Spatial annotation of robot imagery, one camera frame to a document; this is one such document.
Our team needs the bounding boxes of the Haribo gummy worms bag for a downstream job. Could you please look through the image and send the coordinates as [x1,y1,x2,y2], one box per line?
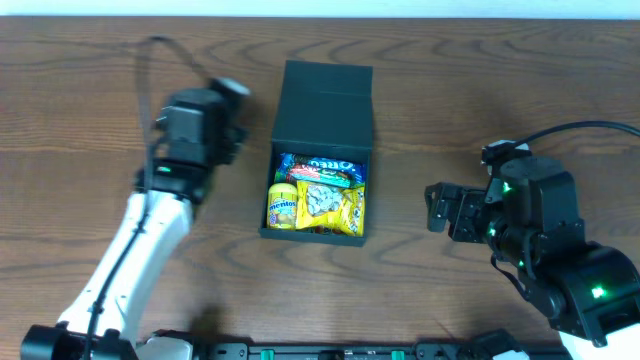
[284,226,337,234]

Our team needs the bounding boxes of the black mounting rail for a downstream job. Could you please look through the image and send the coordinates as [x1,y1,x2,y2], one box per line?
[139,327,571,360]

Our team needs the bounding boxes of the blue Oreo cookie pack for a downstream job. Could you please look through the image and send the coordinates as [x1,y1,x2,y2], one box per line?
[274,153,366,188]

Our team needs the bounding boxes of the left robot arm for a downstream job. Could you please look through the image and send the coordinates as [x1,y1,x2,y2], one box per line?
[20,78,250,359]

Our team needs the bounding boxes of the yellow Mentos gum bottle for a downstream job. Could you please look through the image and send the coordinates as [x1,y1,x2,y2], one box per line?
[266,183,298,230]

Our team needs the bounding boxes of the red green KitKat bar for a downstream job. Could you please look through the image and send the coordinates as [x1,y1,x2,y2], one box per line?
[286,164,352,188]

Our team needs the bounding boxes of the dark green lidded box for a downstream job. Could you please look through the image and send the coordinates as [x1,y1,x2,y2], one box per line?
[258,59,375,248]

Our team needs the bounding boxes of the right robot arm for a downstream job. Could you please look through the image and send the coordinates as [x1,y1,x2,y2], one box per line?
[425,174,639,359]

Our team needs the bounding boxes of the yellow Hacks candy bag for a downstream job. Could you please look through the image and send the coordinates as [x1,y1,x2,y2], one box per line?
[296,181,366,236]

